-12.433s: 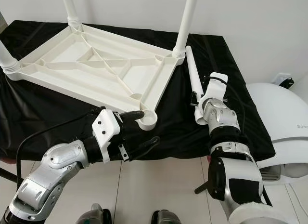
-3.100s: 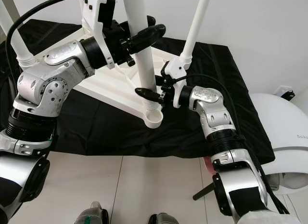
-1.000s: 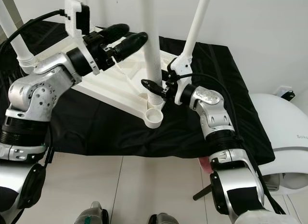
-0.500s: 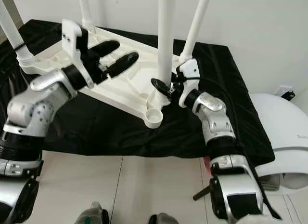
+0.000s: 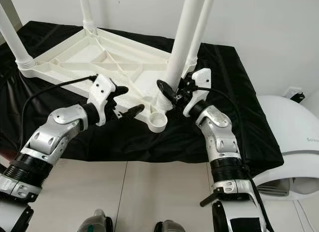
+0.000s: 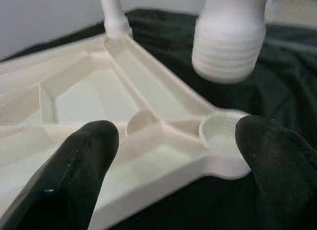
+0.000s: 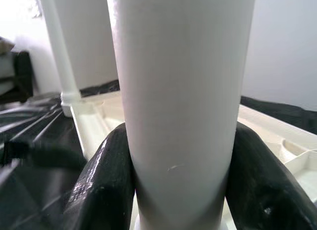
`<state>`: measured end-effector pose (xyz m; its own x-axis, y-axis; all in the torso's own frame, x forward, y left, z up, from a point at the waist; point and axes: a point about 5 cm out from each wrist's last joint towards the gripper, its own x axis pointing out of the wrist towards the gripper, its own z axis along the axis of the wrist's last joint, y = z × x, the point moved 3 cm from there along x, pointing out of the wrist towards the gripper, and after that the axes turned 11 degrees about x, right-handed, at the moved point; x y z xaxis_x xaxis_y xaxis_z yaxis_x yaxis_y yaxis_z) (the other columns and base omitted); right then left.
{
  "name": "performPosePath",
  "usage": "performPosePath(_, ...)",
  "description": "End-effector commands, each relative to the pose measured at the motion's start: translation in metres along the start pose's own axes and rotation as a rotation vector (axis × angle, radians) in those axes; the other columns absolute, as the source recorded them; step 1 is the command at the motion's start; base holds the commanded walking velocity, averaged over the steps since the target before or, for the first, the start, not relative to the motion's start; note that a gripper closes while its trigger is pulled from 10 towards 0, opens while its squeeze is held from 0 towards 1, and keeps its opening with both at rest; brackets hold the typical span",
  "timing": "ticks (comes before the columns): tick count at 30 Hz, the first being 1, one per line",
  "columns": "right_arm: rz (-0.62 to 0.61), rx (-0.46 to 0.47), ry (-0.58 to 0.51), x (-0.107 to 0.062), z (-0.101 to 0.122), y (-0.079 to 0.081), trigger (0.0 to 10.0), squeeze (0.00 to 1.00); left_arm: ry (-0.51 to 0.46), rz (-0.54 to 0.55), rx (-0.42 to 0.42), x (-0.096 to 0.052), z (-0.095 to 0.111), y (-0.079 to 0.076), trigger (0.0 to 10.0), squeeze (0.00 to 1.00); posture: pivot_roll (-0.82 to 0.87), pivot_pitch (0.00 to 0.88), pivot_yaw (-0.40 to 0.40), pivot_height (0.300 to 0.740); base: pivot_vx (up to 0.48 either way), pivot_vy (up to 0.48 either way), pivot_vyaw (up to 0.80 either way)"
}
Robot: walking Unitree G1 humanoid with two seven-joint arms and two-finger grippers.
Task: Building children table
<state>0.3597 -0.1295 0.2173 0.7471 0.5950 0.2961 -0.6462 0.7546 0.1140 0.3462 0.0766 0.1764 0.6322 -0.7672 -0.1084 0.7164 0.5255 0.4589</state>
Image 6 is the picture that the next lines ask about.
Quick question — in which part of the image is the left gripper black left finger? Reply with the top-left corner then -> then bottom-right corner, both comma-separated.
0,120 -> 119,230

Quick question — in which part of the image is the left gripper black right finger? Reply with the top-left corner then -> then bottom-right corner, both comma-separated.
234,115 -> 317,230

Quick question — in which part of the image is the white plastic children table top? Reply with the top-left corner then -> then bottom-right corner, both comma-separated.
0,29 -> 253,230

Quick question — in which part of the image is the white plastic table leg tube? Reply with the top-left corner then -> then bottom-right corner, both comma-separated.
98,0 -> 132,40
191,0 -> 269,84

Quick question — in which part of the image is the black table cover cloth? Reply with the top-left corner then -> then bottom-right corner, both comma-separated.
0,8 -> 317,230

